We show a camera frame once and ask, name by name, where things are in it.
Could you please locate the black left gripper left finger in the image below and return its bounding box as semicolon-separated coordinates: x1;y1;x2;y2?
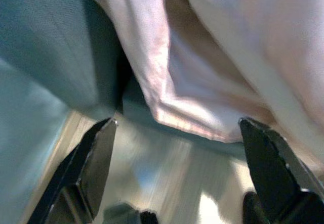
26;117;118;224

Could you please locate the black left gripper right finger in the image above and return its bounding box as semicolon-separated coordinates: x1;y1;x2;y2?
239;117;324;224

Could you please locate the pink pillow with orange patches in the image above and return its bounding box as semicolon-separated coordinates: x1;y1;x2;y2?
80;0;324;174

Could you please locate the blue upholstered headboard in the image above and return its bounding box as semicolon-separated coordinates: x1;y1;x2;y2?
0;0;127;122

